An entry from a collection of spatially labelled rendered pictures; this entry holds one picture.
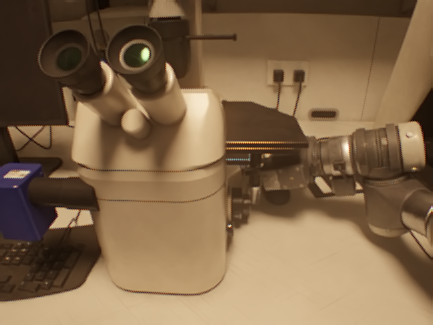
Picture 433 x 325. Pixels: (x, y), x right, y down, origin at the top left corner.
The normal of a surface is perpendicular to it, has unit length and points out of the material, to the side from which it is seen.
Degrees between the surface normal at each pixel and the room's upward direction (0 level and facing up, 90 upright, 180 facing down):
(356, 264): 0
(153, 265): 90
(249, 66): 90
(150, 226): 91
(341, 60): 90
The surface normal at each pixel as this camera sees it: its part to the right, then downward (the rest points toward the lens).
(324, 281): -0.02, -0.88
